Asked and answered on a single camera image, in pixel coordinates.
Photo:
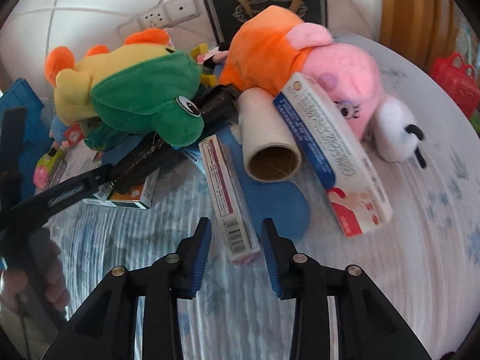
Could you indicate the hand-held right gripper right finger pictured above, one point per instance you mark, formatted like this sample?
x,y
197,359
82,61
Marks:
x,y
270,258

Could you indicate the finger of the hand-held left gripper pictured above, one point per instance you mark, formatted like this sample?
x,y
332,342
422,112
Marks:
x,y
13,138
63,195

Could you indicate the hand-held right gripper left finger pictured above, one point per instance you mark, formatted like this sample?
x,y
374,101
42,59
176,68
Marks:
x,y
202,255

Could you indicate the blue plastic container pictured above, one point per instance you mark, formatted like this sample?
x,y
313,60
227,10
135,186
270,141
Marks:
x,y
18,92

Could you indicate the narrow pink striped box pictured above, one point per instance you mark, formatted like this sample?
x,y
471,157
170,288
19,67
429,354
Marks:
x,y
225,187

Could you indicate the person's left hand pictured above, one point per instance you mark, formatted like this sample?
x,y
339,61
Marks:
x,y
56,277

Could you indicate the pink and green toy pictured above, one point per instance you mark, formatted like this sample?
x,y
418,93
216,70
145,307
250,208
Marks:
x,y
47,168

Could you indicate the orange and green medicine box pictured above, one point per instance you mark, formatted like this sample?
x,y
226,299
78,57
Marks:
x,y
138,191

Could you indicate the yellow green dinosaur plush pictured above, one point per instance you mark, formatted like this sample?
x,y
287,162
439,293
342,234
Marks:
x,y
123,82

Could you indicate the large blue white toothpaste box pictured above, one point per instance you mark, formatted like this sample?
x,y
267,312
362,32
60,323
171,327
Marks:
x,y
330,150

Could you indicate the white lint roll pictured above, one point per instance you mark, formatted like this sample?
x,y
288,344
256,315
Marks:
x,y
262,127

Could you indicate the blue patterned white cloth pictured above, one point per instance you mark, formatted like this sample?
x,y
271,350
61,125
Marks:
x,y
412,232

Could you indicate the yellow toy piece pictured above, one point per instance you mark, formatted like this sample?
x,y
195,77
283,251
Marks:
x,y
198,50
209,79

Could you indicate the pink pig plush orange dress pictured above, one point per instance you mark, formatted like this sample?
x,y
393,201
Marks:
x,y
337,63

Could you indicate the red mesh bag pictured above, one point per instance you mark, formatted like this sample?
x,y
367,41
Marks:
x,y
455,82

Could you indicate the blank white wall plate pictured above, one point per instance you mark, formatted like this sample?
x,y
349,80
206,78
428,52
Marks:
x,y
129,28

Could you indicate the white five-hole wall socket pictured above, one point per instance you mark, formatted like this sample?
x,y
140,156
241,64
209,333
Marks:
x,y
152,17

